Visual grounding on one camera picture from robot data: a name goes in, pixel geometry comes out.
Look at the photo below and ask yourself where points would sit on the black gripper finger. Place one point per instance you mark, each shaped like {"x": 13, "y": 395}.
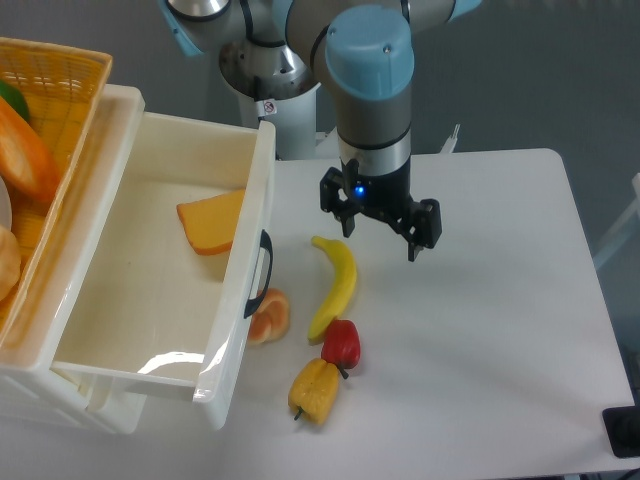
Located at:
{"x": 343, "y": 210}
{"x": 419, "y": 223}

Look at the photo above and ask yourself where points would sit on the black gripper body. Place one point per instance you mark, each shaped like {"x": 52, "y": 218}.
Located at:
{"x": 387, "y": 195}

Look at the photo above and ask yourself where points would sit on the white plastic drawer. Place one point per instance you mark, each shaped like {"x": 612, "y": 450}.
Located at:
{"x": 153, "y": 318}

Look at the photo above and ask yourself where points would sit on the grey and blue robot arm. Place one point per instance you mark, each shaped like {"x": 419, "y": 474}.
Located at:
{"x": 361, "y": 52}

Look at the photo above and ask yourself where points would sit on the white plastic drawer cabinet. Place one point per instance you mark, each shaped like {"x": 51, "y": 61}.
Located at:
{"x": 32, "y": 387}

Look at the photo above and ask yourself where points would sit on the yellow toy banana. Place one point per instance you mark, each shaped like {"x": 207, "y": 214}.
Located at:
{"x": 342, "y": 288}

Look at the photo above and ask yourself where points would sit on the orange cheese wedge toy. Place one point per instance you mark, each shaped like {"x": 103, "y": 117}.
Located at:
{"x": 210, "y": 224}

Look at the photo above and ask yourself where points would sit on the red toy bell pepper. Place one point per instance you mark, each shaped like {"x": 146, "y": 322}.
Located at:
{"x": 342, "y": 346}

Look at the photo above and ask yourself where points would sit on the toy bread roll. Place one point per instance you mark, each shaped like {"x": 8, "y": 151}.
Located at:
{"x": 272, "y": 319}

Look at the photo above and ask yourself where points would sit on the yellow toy bell pepper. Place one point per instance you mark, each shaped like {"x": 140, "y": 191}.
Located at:
{"x": 314, "y": 390}

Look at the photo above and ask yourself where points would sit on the black device at table edge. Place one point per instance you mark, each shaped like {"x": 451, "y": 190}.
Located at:
{"x": 622, "y": 427}

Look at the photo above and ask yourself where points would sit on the yellow woven plastic basket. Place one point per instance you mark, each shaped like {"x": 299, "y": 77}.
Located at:
{"x": 62, "y": 87}

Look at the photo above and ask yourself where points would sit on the orange toy baguette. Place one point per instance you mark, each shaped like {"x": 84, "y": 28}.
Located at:
{"x": 26, "y": 162}

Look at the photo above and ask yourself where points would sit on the green toy vegetable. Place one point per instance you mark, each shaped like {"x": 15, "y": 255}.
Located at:
{"x": 15, "y": 99}

